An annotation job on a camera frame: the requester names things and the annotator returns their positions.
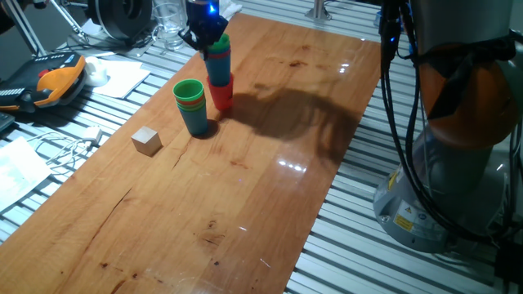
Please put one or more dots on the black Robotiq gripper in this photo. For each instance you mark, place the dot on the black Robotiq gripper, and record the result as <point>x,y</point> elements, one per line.
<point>204,18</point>

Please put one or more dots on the blue plastic cup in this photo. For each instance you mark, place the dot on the blue plastic cup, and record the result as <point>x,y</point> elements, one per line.
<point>195,122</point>
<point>218,71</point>

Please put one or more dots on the red plastic cup with print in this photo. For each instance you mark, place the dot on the red plastic cup with print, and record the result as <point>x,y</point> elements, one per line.
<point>192,102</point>

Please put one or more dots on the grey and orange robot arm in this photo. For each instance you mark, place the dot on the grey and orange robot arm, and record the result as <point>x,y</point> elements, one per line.
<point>461,102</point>

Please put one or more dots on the clear glass beaker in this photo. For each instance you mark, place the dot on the clear glass beaker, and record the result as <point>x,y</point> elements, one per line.
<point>167,24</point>

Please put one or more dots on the white crumpled cloth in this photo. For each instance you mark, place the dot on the white crumpled cloth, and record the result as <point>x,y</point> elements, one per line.
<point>231,8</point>

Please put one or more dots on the black round spool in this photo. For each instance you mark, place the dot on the black round spool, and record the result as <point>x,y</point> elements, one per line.
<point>122,18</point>

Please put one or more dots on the white paper sheet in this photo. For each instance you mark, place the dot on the white paper sheet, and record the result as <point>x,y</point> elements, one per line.
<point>122,77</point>
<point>18,171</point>

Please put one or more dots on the white rounded object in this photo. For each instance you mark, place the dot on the white rounded object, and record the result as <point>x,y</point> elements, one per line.
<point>96,73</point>

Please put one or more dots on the light wooden block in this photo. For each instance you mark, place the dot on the light wooden block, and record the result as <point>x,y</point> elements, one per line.
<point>146,141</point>

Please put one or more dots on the white charger adapter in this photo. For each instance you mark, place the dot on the white charger adapter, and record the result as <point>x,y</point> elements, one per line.
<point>93,134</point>

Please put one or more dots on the orange and black teach pendant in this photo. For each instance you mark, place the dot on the orange and black teach pendant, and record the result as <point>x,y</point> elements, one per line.
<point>57,79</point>

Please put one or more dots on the grey metal bar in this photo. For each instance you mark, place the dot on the grey metal bar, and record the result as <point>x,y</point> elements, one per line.
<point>24,26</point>

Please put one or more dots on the black computer keyboard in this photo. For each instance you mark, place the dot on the black computer keyboard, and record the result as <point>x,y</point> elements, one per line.
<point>5,121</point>

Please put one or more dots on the aluminium frame post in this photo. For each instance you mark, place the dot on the aluminium frame post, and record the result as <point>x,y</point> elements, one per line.
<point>318,10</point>

